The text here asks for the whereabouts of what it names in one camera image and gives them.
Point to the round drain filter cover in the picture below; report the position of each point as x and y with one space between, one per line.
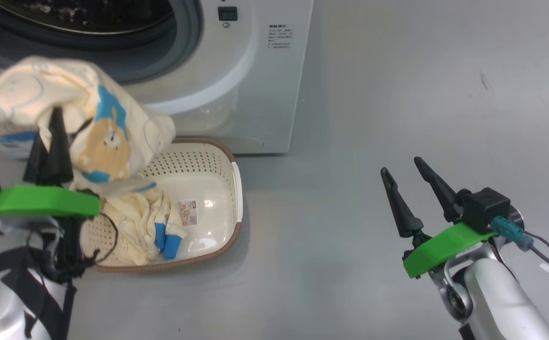
248 144

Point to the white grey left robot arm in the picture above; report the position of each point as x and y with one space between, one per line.
10 297

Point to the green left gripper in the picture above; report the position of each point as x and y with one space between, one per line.
38 200

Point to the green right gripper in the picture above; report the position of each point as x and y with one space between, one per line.
444 248

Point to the printed basket sticker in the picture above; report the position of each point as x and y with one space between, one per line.
187 212

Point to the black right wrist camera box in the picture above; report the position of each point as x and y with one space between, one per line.
484 208

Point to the cream perforated laundry basket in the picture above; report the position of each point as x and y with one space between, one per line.
208 189

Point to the white front-load washing machine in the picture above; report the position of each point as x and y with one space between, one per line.
255 94

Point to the cream garment with blue cuffs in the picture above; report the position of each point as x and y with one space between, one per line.
132 226

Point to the blue energy label sticker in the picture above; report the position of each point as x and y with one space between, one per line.
5 144

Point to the cream garment with bear print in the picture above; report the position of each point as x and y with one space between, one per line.
114 141

